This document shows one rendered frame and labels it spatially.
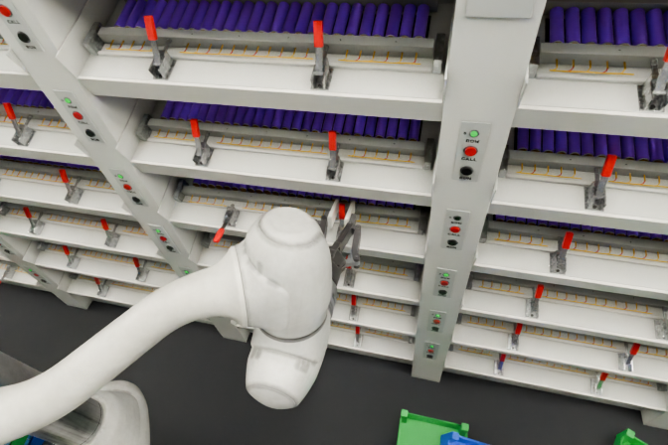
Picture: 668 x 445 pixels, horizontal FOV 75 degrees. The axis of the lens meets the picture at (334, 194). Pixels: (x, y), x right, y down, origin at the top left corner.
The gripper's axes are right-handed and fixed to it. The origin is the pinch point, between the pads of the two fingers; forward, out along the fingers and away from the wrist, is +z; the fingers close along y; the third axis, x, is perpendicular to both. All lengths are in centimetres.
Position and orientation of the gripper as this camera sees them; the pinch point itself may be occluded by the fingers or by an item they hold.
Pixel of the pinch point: (341, 214)
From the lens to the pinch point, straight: 90.8
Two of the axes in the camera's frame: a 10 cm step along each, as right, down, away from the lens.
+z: 2.5, -5.7, 7.9
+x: -0.3, -8.2, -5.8
